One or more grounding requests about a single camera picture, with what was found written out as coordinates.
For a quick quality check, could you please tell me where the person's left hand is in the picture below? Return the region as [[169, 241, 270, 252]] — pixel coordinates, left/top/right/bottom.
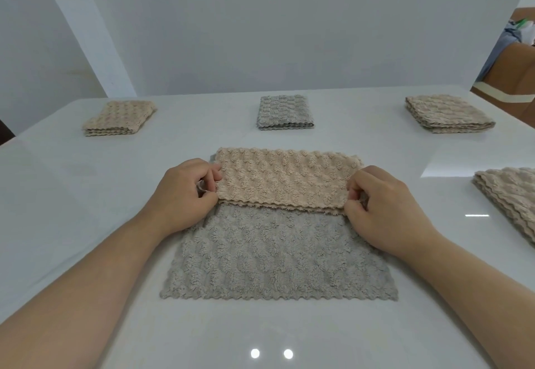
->
[[142, 157, 223, 240]]

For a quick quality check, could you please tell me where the person's right hand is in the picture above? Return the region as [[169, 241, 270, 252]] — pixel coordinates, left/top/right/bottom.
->
[[344, 165, 442, 261]]

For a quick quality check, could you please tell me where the beige waffle towel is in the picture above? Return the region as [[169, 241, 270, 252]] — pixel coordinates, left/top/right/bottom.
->
[[213, 147, 364, 217], [82, 100, 158, 138], [472, 167, 535, 249], [404, 94, 497, 134]]

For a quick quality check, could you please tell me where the grey waffle towel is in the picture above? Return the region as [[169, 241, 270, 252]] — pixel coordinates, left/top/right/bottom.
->
[[158, 153, 399, 303], [256, 94, 315, 131]]

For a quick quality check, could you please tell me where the person's right forearm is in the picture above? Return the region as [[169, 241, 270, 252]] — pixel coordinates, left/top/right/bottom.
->
[[392, 232, 535, 369]]

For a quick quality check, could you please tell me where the person's left forearm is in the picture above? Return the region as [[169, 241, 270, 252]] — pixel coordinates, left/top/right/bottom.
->
[[0, 212, 170, 369]]

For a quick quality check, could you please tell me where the white marble table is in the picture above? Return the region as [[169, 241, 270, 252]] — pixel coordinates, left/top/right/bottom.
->
[[0, 84, 535, 369]]

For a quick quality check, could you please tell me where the brown sofa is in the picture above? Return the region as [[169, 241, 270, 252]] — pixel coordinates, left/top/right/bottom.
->
[[470, 7, 535, 127]]

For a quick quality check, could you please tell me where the dark brown door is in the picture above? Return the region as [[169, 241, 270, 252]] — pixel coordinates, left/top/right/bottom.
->
[[0, 120, 16, 147]]

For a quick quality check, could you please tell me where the blue grey clothing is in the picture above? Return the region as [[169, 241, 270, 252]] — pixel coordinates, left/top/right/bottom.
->
[[476, 26, 523, 83]]

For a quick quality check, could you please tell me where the white shopping bag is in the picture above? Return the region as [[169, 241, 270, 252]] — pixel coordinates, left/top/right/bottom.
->
[[516, 17, 535, 46]]

